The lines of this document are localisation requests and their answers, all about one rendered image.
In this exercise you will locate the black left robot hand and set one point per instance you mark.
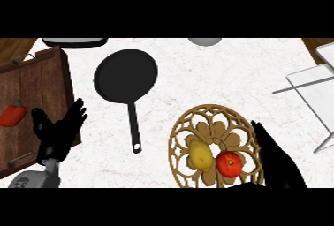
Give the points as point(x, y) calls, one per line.
point(61, 129)

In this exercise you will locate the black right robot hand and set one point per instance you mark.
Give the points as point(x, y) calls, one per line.
point(278, 164)

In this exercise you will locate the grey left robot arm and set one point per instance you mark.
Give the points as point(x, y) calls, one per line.
point(41, 176)

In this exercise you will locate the red tomato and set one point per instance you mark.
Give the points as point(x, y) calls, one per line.
point(229, 164)

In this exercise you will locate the white tiered shelf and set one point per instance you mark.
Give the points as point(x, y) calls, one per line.
point(315, 88)

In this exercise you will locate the red bell pepper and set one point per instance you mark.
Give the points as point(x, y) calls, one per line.
point(12, 114)

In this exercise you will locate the brown wooden tray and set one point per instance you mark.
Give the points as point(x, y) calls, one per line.
point(30, 97)

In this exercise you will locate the yellow lemon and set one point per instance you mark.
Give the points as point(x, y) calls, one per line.
point(200, 155)

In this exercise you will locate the black frying pan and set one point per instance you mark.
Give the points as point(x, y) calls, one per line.
point(126, 79)

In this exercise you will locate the grey round object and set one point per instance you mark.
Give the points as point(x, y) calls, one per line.
point(204, 41)

